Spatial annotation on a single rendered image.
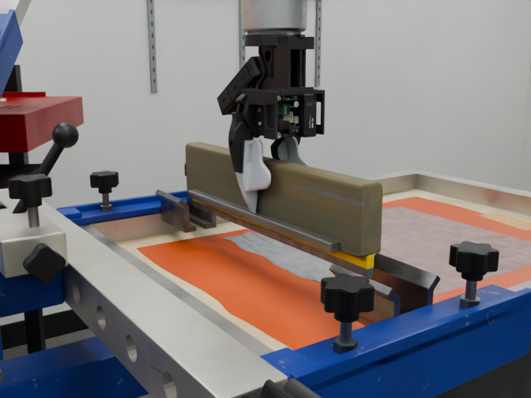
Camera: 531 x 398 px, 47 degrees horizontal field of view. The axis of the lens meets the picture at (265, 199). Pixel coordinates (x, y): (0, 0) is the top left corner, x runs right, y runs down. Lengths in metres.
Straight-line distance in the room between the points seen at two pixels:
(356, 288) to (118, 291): 0.20
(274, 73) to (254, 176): 0.12
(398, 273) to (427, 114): 3.42
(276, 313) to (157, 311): 0.23
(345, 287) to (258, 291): 0.28
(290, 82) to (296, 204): 0.14
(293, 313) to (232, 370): 0.30
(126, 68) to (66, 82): 0.27
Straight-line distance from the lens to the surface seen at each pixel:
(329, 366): 0.48
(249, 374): 0.40
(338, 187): 0.63
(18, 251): 0.59
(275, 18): 0.69
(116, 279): 0.56
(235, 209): 0.78
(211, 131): 3.02
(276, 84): 0.70
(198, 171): 0.88
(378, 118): 3.71
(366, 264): 0.63
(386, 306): 0.59
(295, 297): 0.74
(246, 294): 0.74
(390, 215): 1.12
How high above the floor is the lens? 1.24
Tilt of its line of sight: 13 degrees down
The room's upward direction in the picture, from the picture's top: straight up
